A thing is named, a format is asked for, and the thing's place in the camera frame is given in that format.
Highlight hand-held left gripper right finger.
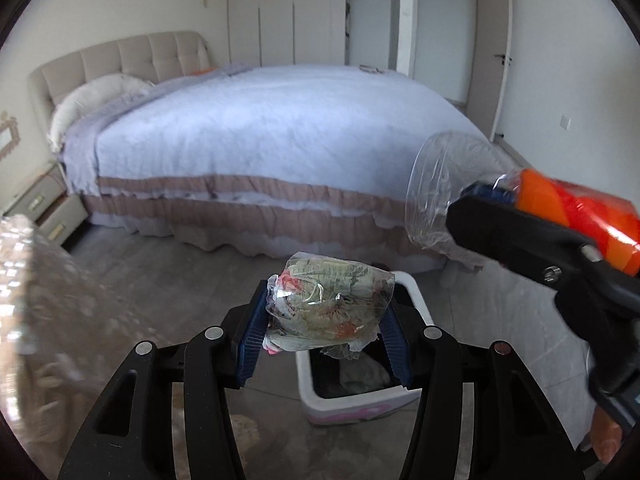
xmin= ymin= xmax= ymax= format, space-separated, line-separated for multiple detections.
xmin=380 ymin=305 xmax=583 ymax=480

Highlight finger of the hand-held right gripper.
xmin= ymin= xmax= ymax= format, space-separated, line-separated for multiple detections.
xmin=445 ymin=182 xmax=640 ymax=311

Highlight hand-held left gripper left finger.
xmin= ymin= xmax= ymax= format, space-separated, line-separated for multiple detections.
xmin=57 ymin=280 xmax=271 ymax=480

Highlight clear bottle with orange label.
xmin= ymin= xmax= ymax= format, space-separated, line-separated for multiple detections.
xmin=406 ymin=131 xmax=640 ymax=277

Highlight white trash bin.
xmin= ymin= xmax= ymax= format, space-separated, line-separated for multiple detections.
xmin=295 ymin=271 xmax=435 ymax=428

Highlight person's right hand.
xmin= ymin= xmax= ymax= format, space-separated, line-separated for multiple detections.
xmin=590 ymin=405 xmax=626 ymax=466

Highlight beige ruffled bed skirt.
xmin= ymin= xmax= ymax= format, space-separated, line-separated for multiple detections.
xmin=82 ymin=174 xmax=481 ymax=273

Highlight open white door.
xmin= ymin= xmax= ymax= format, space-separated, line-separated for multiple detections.
xmin=470 ymin=0 xmax=515 ymax=141

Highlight bed with lavender blanket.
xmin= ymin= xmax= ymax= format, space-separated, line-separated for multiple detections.
xmin=47 ymin=62 xmax=496 ymax=196

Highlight beige nightstand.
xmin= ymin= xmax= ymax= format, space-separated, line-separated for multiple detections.
xmin=2 ymin=162 xmax=91 ymax=248

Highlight white ruffled pillow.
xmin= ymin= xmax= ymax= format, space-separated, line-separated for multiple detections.
xmin=47 ymin=74 xmax=153 ymax=153

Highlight beige wardrobe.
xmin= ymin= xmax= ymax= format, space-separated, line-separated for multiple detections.
xmin=227 ymin=0 xmax=348 ymax=67

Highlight beige tufted headboard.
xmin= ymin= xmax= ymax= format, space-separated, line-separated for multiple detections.
xmin=27 ymin=31 xmax=211 ymax=126

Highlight pink framed wall socket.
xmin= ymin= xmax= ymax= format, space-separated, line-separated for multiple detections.
xmin=0 ymin=112 xmax=20 ymax=158

